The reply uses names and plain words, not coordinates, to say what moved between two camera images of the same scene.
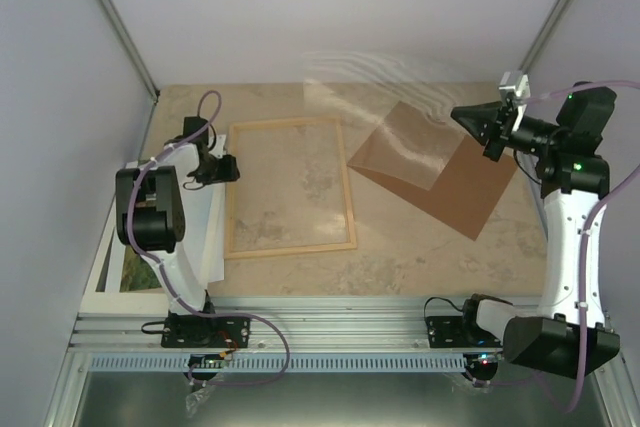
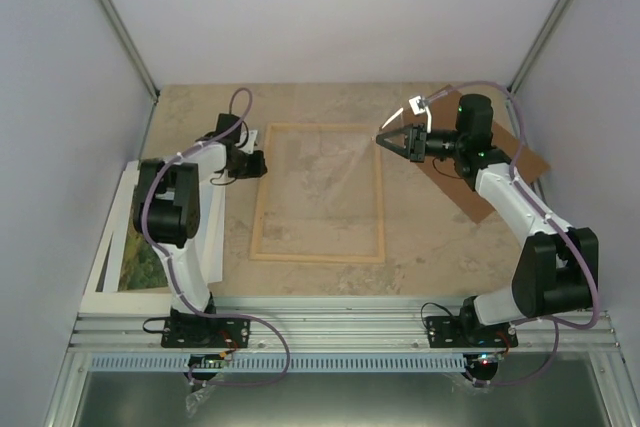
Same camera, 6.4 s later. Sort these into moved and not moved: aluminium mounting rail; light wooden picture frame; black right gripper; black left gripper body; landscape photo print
Moved: black right gripper; light wooden picture frame; black left gripper body
Not moved: landscape photo print; aluminium mounting rail
